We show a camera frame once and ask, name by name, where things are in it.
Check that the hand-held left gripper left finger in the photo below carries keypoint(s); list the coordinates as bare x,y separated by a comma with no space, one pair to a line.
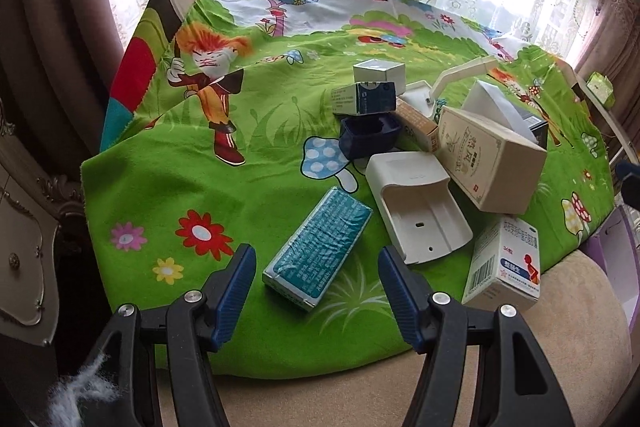
235,287

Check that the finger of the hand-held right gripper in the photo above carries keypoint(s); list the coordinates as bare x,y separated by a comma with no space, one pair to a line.
629,179

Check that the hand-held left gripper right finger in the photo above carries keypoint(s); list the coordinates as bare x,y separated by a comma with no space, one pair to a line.
400,292

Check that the teal rectangular box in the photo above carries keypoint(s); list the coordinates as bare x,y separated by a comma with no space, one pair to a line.
315,247

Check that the white plastic holder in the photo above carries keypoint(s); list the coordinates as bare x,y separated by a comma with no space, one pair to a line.
410,187

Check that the purple box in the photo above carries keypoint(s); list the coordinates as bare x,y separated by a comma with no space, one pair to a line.
625,257

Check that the green tissue box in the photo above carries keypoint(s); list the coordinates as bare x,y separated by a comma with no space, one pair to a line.
600,87

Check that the white medicine box red label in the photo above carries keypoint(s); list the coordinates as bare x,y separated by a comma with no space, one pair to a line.
495,257

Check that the small black box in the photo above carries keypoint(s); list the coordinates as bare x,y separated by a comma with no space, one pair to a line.
537,129

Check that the green cartoon printed blanket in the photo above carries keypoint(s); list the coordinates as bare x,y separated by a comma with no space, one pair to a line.
200,157

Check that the large beige box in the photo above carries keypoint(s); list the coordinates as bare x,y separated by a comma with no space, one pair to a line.
490,157

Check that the dark blue plastic tray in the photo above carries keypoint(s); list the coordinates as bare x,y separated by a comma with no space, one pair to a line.
365,142

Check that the large white box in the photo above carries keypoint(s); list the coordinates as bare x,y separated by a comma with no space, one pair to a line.
492,102

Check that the brown narrow box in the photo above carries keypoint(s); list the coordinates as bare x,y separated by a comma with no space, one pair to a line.
417,124

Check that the white fluffy tuft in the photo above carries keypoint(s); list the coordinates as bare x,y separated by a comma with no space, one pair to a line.
75,392

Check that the small blue and white box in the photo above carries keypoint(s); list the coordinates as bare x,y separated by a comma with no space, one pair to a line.
370,99

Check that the ornate cream cabinet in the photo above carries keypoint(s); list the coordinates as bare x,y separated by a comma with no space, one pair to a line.
20,257

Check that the small grey cube box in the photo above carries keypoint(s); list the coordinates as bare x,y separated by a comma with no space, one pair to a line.
377,69

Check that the brown drape curtain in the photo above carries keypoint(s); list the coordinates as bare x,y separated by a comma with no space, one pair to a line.
50,32

